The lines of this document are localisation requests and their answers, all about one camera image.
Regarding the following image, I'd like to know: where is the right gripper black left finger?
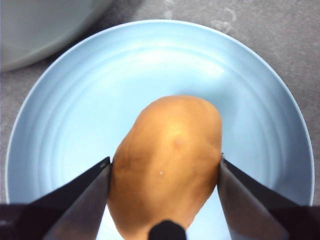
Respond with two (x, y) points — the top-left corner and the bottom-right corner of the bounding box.
(16, 156), (112, 240)

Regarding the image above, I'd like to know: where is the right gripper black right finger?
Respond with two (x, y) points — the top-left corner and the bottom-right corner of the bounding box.
(218, 155), (320, 240)

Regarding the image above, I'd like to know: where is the brown potato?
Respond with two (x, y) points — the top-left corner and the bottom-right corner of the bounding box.
(107, 94), (224, 240)

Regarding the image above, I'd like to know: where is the blue round plate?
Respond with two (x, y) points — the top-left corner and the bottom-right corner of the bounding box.
(4, 19), (315, 240)

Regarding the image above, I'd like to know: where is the pale green electric steamer pot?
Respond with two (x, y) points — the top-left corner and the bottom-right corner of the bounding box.
(0, 0), (111, 74)

